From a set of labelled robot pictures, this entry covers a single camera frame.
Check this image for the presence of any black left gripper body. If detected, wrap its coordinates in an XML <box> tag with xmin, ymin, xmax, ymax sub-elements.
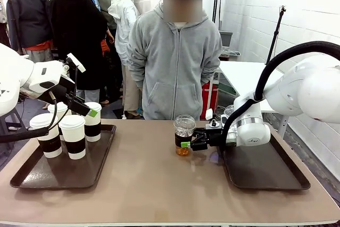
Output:
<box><xmin>45</xmin><ymin>75</ymin><xmax>91</xmax><ymax>117</ymax></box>

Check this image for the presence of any white paper coffee cup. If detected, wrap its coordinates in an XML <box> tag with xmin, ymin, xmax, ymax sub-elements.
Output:
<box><xmin>47</xmin><ymin>102</ymin><xmax>73</xmax><ymax>141</ymax></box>
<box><xmin>29</xmin><ymin>113</ymin><xmax>63</xmax><ymax>159</ymax></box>
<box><xmin>82</xmin><ymin>102</ymin><xmax>103</xmax><ymax>142</ymax></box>
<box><xmin>58</xmin><ymin>114</ymin><xmax>87</xmax><ymax>161</ymax></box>

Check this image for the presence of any mannequin in olive jacket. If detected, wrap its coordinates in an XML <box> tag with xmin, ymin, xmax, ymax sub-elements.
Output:
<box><xmin>95</xmin><ymin>0</ymin><xmax>118</xmax><ymax>31</ymax></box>

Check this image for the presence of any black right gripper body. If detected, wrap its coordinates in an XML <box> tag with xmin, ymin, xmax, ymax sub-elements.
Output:
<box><xmin>206</xmin><ymin>127</ymin><xmax>226</xmax><ymax>148</ymax></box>

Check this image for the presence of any red case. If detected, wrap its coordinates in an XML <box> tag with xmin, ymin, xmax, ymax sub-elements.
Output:
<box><xmin>200</xmin><ymin>82</ymin><xmax>219</xmax><ymax>120</ymax></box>

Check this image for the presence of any black tripod pole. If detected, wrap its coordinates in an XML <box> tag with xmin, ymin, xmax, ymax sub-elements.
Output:
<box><xmin>265</xmin><ymin>5</ymin><xmax>287</xmax><ymax>65</ymax></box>

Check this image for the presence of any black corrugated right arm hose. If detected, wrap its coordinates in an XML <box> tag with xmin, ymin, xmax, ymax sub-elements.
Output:
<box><xmin>220</xmin><ymin>40</ymin><xmax>340</xmax><ymax>154</ymax></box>

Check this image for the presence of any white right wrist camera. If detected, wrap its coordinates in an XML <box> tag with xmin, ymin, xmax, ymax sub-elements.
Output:
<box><xmin>204</xmin><ymin>108</ymin><xmax>228</xmax><ymax>128</ymax></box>

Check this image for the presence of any white background table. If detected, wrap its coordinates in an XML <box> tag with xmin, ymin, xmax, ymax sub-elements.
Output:
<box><xmin>216</xmin><ymin>61</ymin><xmax>285</xmax><ymax>113</ymax></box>

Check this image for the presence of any mannequin in white jacket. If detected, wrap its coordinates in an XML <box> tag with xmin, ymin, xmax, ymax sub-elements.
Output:
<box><xmin>107</xmin><ymin>0</ymin><xmax>141</xmax><ymax>65</ymax></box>

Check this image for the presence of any mannequin in dark gray jacket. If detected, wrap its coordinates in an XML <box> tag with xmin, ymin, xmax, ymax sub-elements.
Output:
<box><xmin>6</xmin><ymin>0</ymin><xmax>53</xmax><ymax>63</ymax></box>

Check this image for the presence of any person in gray hoodie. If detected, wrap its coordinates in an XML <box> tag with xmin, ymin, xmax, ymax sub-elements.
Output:
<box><xmin>126</xmin><ymin>0</ymin><xmax>223</xmax><ymax>121</ymax></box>

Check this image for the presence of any gray storage bin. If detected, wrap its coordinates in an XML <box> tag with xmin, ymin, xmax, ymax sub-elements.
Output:
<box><xmin>219</xmin><ymin>30</ymin><xmax>233</xmax><ymax>48</ymax></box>

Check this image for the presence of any mannequin in black cloak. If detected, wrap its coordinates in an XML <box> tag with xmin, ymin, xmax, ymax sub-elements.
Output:
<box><xmin>49</xmin><ymin>0</ymin><xmax>108</xmax><ymax>111</ymax></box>

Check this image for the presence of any clear plastic iced coffee cup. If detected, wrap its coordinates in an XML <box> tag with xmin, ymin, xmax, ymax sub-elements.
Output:
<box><xmin>173</xmin><ymin>114</ymin><xmax>197</xmax><ymax>156</ymax></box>

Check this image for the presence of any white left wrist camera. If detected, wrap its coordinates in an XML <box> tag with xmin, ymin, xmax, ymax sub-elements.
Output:
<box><xmin>66</xmin><ymin>53</ymin><xmax>87</xmax><ymax>73</ymax></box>

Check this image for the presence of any brown plastic serving tray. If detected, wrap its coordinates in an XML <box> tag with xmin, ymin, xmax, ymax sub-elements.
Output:
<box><xmin>219</xmin><ymin>130</ymin><xmax>311</xmax><ymax>191</ymax></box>
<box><xmin>10</xmin><ymin>120</ymin><xmax>117</xmax><ymax>190</ymax></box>

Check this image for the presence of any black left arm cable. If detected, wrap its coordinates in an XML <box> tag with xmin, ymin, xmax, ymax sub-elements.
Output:
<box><xmin>0</xmin><ymin>64</ymin><xmax>80</xmax><ymax>144</ymax></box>

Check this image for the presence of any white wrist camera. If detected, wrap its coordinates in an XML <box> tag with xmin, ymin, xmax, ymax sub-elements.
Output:
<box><xmin>66</xmin><ymin>53</ymin><xmax>87</xmax><ymax>73</ymax></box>
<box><xmin>204</xmin><ymin>108</ymin><xmax>228</xmax><ymax>128</ymax></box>

